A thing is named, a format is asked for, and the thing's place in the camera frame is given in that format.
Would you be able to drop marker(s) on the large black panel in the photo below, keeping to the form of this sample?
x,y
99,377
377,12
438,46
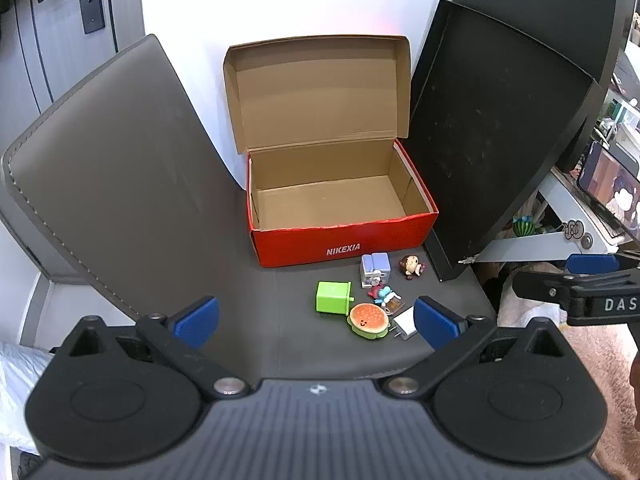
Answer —
x,y
540,0

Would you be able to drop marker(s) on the small red blue figurine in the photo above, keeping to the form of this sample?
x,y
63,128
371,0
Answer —
x,y
381,293

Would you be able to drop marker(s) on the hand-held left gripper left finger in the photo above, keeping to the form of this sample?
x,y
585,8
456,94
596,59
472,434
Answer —
x,y
197,321

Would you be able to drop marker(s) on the white desk shelf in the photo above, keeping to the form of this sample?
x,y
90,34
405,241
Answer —
x,y
550,245

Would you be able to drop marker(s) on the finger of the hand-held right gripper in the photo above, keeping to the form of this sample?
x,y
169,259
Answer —
x,y
540,287
592,264

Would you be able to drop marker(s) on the lavender elephant-shaped charger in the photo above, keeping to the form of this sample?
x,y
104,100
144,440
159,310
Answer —
x,y
375,266

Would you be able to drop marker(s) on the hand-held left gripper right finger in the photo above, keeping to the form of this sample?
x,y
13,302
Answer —
x,y
434,321

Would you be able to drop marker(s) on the smartphone with lit screen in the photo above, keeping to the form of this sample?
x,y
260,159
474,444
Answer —
x,y
612,180

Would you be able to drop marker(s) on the brown monkey figurine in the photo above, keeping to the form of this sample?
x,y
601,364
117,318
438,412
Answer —
x,y
411,266

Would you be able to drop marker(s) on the small brown square charm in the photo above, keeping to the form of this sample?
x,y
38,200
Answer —
x,y
394,306

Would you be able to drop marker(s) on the red cardboard shoebox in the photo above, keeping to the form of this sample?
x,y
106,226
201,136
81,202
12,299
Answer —
x,y
300,247

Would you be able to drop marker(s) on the burger toy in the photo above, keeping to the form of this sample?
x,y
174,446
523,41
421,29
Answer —
x,y
367,317

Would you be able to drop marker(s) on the pink fluffy rug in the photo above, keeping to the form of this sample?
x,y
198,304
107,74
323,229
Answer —
x,y
615,360

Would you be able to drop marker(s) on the white plastic bag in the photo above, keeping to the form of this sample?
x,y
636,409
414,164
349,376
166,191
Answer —
x,y
20,385

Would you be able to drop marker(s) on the grey door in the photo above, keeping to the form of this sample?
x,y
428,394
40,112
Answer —
x,y
30,60

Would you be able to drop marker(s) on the small watermelon toy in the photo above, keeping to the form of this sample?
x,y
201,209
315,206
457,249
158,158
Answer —
x,y
525,226

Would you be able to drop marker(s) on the white plug charger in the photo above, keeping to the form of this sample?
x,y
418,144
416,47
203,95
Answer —
x,y
406,324

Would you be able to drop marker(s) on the black flat board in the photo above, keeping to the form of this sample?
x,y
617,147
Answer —
x,y
500,135

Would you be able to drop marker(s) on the green cube toy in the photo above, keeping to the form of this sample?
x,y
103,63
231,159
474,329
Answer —
x,y
332,300

